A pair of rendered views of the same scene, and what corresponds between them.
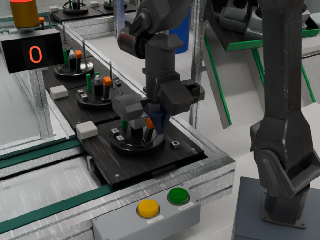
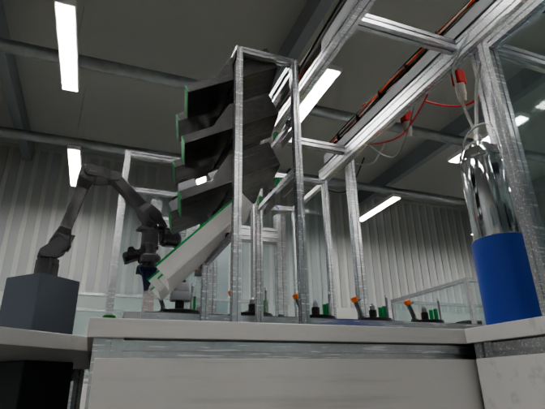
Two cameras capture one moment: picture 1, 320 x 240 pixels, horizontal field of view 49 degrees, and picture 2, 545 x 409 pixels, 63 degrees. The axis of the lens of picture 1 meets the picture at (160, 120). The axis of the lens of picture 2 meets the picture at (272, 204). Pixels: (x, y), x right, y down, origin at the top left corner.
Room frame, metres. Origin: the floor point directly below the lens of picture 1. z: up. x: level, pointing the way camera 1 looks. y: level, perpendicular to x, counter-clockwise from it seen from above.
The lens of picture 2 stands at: (1.27, -1.38, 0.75)
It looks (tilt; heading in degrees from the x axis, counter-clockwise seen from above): 22 degrees up; 99
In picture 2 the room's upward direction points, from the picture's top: 1 degrees counter-clockwise
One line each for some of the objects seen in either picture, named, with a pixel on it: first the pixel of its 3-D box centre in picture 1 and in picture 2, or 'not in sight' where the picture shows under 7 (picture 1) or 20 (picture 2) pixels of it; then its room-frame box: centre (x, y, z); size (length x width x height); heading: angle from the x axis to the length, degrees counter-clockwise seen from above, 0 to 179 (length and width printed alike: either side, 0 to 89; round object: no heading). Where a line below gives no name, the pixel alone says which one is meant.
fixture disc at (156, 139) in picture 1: (137, 137); (178, 315); (0.73, 0.06, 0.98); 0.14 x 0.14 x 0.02
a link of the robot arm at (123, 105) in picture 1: (160, 85); (148, 256); (0.63, 0.00, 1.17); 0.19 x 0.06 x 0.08; 120
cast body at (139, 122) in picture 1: (134, 107); (183, 290); (0.74, 0.06, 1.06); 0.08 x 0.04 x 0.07; 30
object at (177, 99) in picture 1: (177, 94); (133, 254); (0.60, -0.03, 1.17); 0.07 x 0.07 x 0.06; 31
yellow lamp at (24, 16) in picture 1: (25, 12); not in sight; (0.74, 0.28, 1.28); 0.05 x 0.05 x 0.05
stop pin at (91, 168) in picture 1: (90, 163); not in sight; (0.67, 0.17, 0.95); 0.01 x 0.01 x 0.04; 30
